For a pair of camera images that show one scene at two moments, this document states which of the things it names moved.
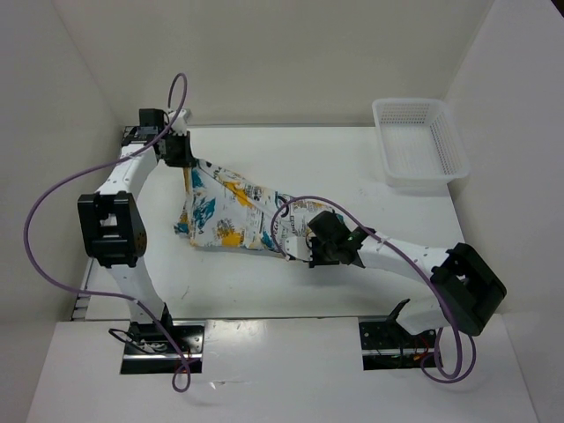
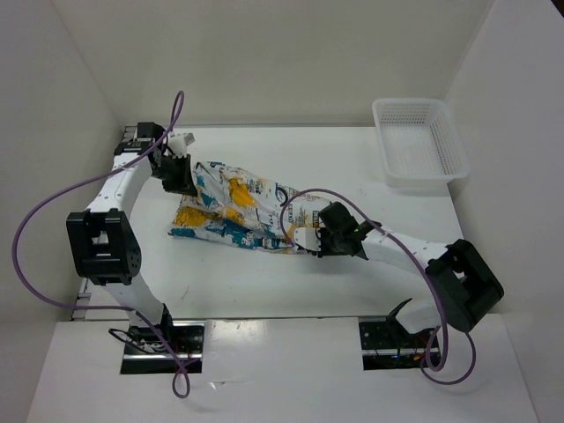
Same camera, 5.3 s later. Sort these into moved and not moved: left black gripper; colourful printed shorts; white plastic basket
Moved: left black gripper
Not moved: colourful printed shorts; white plastic basket
